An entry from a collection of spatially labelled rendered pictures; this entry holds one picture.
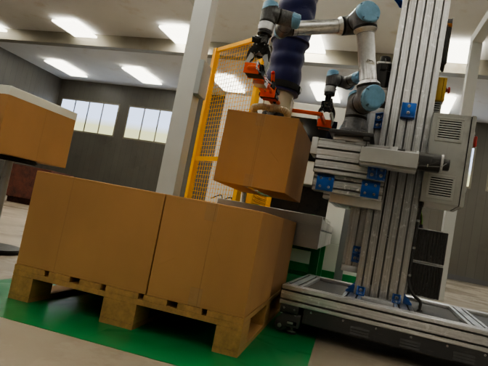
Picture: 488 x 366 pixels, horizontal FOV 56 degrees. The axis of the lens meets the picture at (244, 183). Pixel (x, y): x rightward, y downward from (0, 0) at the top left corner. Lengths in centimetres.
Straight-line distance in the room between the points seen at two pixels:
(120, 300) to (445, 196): 163
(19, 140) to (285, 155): 166
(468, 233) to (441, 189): 1011
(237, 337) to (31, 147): 199
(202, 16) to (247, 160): 207
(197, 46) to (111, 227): 251
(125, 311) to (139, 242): 27
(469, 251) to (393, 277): 1011
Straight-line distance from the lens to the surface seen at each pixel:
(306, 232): 295
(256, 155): 245
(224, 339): 180
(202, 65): 405
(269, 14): 234
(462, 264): 1260
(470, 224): 1264
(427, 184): 252
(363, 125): 246
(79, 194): 202
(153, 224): 186
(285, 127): 245
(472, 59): 633
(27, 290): 214
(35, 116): 324
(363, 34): 245
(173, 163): 394
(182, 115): 400
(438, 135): 257
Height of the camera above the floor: 51
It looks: 4 degrees up
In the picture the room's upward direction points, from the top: 11 degrees clockwise
